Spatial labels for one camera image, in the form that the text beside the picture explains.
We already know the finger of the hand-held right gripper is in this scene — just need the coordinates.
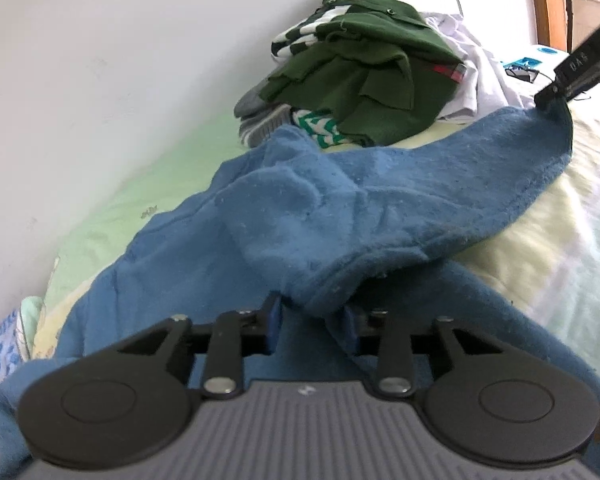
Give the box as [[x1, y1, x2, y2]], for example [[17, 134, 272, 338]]
[[534, 79, 582, 111]]

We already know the white shirt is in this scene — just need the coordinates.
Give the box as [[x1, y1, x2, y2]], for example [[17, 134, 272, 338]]
[[422, 10, 536, 126]]

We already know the grey striped knit sweater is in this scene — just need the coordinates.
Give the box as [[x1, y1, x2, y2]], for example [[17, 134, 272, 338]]
[[234, 82, 295, 148]]

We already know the dark green shirt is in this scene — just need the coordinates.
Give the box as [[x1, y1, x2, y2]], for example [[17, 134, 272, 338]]
[[257, 20, 468, 148]]

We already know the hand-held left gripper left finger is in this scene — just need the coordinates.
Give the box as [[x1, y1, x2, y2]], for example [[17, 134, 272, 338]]
[[114, 294, 285, 402]]

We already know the wooden door frame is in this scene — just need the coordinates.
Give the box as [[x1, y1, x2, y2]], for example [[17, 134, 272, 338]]
[[525, 0, 576, 53]]

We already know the blue towel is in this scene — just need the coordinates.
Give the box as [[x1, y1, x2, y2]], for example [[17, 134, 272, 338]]
[[0, 87, 600, 476]]

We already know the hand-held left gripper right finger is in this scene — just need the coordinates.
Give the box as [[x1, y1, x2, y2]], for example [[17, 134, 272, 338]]
[[343, 306, 505, 401]]

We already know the green white zigzag garment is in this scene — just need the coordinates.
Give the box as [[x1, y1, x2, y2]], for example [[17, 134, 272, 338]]
[[291, 109, 356, 150]]

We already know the yellow green printed bedsheet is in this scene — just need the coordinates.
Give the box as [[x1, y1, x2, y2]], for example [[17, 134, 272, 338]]
[[27, 110, 600, 441]]

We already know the white desk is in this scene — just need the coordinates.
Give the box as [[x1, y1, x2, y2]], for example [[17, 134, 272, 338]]
[[500, 42, 596, 103]]

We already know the light green cloth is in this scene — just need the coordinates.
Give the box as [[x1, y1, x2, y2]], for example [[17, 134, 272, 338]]
[[17, 296, 48, 361]]

